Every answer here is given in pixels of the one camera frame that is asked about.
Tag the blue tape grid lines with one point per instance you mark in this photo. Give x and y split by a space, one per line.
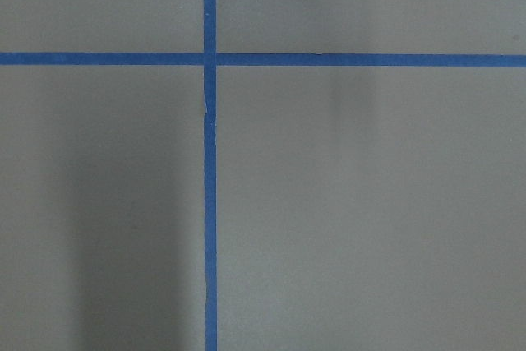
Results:
210 59

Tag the brown paper table cover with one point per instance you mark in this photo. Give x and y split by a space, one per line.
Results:
360 208

